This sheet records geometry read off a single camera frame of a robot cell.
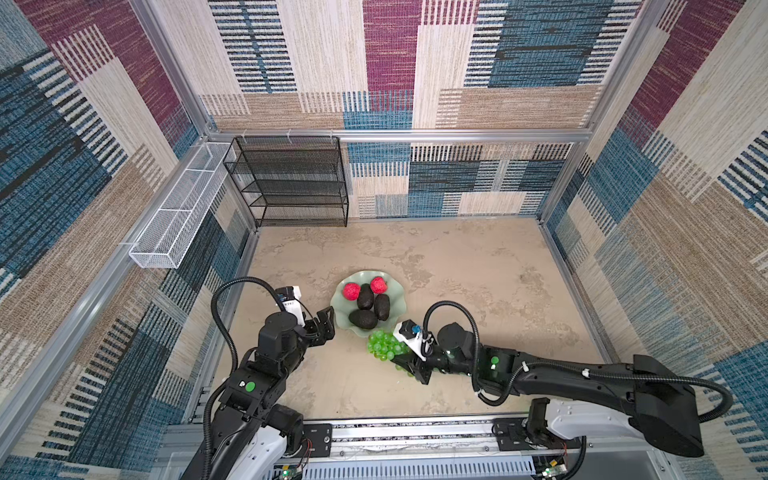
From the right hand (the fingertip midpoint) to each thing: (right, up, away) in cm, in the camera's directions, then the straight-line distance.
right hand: (396, 354), depth 74 cm
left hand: (-19, +11, 0) cm, 22 cm away
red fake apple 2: (-5, +14, +20) cm, 25 cm away
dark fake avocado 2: (-4, +8, +18) cm, 20 cm away
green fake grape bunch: (-3, +3, -4) cm, 5 cm away
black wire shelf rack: (-37, +51, +34) cm, 72 cm away
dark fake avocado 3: (-9, +5, +15) cm, 18 cm away
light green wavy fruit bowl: (-16, +8, +19) cm, 26 cm away
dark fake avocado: (-9, +11, +20) cm, 24 cm away
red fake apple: (-13, +13, +18) cm, 26 cm away
